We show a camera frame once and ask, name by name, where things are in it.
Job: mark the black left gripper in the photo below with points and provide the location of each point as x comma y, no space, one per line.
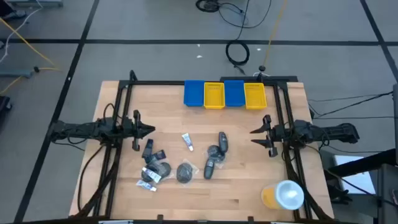
136,130

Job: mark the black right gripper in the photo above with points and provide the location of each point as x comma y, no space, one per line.
273,133

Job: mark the bagged dark round toiletry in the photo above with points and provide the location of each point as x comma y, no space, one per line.
184,173
164,169
213,151
145,177

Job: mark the dark grey travel bottle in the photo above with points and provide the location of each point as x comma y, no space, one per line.
223,141
208,171

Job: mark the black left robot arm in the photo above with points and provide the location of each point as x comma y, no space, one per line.
77,129

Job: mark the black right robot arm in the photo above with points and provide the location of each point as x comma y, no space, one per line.
326,132

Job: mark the dark slim tube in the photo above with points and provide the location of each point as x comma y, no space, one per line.
148,147

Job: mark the dark flat sachet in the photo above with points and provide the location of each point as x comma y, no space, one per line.
158,154

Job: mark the yellow plastic basket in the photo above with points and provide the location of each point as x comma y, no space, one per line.
255,96
214,96

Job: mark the white toothpaste tube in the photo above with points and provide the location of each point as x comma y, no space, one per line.
187,141

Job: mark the white wrapped tube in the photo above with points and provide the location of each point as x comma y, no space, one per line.
151,175
146,185

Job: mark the blue plastic basket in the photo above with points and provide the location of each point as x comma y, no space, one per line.
234,93
194,93

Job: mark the yellow cup with white lid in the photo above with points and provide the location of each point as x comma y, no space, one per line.
287,194

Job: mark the black stand beam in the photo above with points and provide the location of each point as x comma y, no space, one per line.
367,161

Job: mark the white board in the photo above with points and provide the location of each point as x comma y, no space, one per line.
360,183

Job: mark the grey metal floor base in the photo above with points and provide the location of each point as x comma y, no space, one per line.
15,73

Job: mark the black metal table frame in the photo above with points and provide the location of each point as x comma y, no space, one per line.
155,82

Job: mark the black camera mount knob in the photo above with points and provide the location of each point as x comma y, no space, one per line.
262,68

